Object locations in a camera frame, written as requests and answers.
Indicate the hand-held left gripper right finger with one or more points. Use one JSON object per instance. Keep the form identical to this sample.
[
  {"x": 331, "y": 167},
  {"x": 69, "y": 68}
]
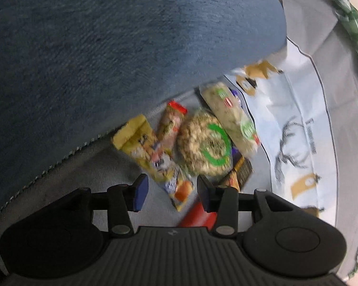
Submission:
[{"x": 204, "y": 195}]

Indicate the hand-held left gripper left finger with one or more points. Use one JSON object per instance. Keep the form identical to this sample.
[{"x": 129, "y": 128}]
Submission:
[{"x": 140, "y": 193}]

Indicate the red snack packet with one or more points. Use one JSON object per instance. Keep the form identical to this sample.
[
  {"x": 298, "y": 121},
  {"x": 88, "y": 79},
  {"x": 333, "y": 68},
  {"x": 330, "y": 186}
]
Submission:
[{"x": 197, "y": 218}]

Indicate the yellow snack packet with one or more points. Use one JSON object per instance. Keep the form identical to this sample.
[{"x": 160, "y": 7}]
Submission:
[{"x": 143, "y": 149}]

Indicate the round green-ringed rice cake pack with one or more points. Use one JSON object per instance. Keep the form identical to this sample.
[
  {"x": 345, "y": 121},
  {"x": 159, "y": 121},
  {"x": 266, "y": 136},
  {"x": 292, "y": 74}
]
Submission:
[{"x": 205, "y": 146}]

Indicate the orange red-ended snack bar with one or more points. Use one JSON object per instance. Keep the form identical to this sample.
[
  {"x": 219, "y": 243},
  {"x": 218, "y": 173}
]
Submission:
[{"x": 168, "y": 125}]

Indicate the oblong rice cake pack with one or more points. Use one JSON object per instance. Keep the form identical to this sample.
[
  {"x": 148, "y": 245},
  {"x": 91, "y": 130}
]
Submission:
[{"x": 226, "y": 110}]

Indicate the deer print fabric storage bag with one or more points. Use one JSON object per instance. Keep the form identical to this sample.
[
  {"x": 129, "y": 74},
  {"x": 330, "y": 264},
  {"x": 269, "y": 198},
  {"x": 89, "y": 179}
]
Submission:
[{"x": 301, "y": 95}]

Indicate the blue fabric bag flap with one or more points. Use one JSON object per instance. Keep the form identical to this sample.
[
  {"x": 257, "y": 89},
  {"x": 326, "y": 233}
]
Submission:
[{"x": 107, "y": 50}]

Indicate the green checkered cloth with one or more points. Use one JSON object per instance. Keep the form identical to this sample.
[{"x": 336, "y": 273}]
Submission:
[{"x": 355, "y": 26}]

